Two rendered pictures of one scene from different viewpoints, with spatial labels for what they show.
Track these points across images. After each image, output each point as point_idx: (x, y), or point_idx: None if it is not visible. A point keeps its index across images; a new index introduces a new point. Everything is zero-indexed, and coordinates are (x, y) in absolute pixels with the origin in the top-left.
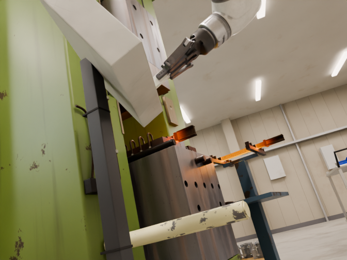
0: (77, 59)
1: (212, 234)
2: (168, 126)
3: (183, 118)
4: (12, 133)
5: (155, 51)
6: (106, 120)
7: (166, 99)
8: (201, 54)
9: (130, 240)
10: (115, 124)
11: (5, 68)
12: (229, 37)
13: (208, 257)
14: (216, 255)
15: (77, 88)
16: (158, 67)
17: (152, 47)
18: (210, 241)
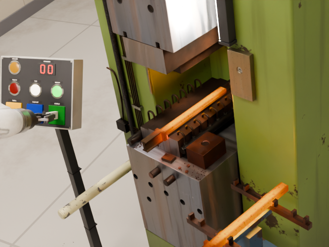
0: (105, 20)
1: (163, 223)
2: (234, 96)
3: (290, 87)
4: None
5: (144, 15)
6: None
7: (228, 55)
8: (35, 123)
9: (71, 172)
10: (143, 83)
11: None
12: (15, 134)
13: (151, 226)
14: (163, 234)
15: (108, 50)
16: (145, 43)
17: (138, 10)
18: (157, 223)
